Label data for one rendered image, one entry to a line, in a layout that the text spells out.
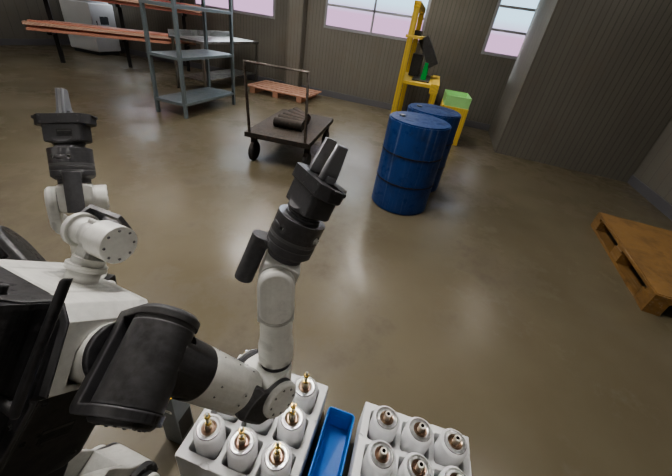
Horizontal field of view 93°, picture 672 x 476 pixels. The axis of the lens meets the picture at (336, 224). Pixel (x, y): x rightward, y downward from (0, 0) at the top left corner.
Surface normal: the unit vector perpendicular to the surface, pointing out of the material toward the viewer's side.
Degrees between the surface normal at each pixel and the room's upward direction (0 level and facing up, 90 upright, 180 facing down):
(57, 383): 80
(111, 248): 85
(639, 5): 90
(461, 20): 90
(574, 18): 90
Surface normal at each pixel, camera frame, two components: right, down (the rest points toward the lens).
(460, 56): -0.33, 0.47
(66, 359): 0.94, 0.15
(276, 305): 0.15, 0.39
